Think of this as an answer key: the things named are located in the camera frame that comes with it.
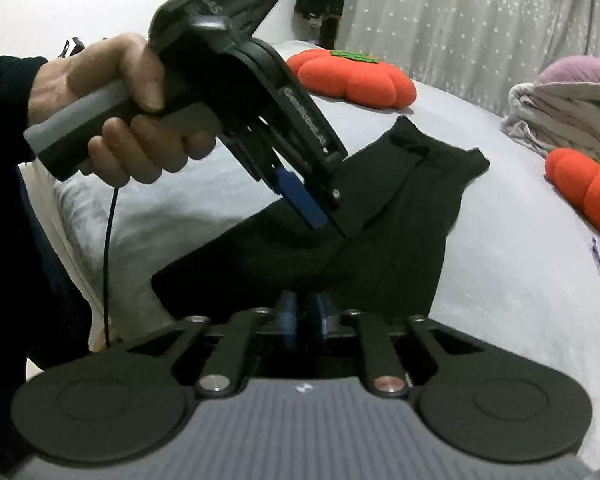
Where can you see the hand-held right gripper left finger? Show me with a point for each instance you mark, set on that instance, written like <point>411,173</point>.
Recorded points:
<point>287,320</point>

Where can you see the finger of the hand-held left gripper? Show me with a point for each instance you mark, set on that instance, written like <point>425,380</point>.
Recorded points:
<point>302,200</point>
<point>342,210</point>

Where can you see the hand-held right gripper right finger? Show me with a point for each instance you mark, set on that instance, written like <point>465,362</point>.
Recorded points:
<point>317,320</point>

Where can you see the black knit garment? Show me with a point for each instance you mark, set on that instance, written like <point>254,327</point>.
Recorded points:
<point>390,240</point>

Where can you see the person's left forearm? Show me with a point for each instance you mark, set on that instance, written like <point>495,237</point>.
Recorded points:
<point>5,100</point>

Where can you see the person's left hand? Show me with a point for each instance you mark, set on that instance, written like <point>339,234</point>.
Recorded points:
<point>95,65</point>

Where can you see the orange pumpkin cushion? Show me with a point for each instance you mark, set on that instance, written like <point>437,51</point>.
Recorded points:
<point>590,195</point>
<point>350,80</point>

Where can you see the small dark object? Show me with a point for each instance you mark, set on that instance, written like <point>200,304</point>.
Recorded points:
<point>72,46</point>

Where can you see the grey bed sheet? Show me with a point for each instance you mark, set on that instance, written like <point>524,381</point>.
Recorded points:
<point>505,310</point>

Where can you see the grey star-patterned curtain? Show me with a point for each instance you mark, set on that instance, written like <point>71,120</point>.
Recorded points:
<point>480,20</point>

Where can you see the purple pillow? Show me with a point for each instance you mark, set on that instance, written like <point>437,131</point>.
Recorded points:
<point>580,70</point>

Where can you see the person's dark clothing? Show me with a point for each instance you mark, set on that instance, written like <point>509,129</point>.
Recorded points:
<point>10,285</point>

